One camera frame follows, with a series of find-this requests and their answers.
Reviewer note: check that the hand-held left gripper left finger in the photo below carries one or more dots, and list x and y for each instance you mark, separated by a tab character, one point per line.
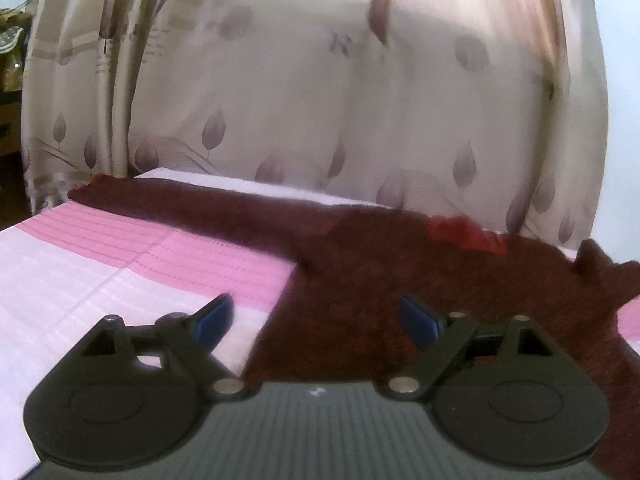
216	316

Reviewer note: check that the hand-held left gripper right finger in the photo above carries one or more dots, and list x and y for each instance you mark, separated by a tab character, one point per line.
417	321

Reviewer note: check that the maroon knitted sweater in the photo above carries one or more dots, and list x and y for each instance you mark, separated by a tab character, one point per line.
380	285

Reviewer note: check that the pink striped bed sheet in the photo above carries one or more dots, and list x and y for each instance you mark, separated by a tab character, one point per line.
100	270

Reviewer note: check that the beige leaf-print curtain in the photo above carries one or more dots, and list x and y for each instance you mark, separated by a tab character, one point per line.
320	85

